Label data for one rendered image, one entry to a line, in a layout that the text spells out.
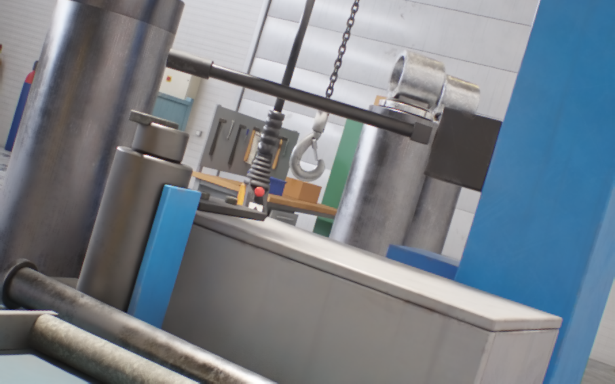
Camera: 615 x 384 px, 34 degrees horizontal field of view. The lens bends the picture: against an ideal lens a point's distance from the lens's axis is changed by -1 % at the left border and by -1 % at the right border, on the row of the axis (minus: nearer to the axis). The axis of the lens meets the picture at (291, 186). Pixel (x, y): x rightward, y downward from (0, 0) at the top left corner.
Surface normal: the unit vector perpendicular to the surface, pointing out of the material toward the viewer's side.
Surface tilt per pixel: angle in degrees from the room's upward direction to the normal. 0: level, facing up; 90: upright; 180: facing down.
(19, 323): 90
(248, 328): 90
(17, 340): 90
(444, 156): 90
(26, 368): 0
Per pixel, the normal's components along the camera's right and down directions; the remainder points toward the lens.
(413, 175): 0.57, 0.20
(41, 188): -0.15, -0.01
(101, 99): 0.34, 0.14
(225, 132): 0.83, 0.27
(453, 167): -0.47, -0.11
